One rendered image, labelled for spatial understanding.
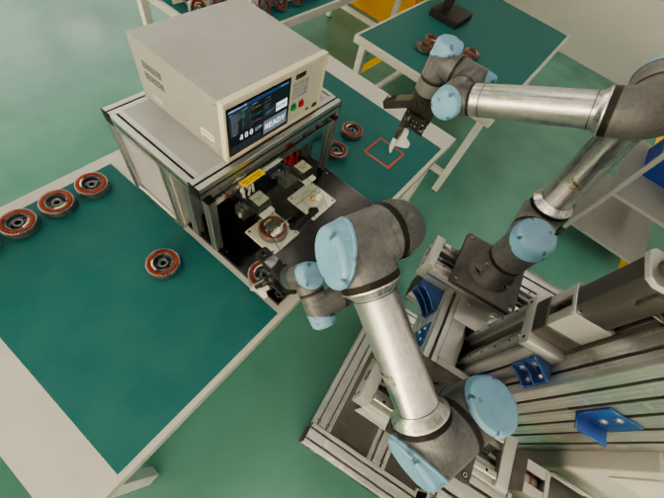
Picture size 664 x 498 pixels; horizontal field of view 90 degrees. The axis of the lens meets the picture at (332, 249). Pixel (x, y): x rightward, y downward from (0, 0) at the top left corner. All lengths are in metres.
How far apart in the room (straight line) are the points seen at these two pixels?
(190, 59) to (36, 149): 2.02
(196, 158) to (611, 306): 1.07
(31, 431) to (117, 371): 0.23
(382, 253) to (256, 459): 1.49
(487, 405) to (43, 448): 1.12
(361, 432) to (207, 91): 1.50
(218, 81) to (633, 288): 1.02
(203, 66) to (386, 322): 0.84
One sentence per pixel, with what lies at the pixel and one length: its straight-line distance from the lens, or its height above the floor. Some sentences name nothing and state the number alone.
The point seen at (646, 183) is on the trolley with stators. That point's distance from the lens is 3.36.
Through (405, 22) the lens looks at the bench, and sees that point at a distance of 3.09.
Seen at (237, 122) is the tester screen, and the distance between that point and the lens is 1.04.
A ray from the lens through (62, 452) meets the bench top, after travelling 1.26.
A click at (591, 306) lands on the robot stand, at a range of 0.83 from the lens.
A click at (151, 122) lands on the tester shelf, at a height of 1.11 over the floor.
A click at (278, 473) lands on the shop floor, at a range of 1.91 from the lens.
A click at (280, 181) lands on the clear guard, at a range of 1.13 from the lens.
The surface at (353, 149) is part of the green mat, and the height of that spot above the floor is 0.75.
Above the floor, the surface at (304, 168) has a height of 0.92.
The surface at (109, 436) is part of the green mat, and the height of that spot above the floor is 0.75.
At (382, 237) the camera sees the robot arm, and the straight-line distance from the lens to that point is 0.57.
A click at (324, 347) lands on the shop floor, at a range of 2.00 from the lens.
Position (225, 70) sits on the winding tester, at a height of 1.32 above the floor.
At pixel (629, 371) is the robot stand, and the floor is 1.41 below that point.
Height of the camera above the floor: 1.91
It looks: 58 degrees down
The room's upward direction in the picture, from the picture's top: 21 degrees clockwise
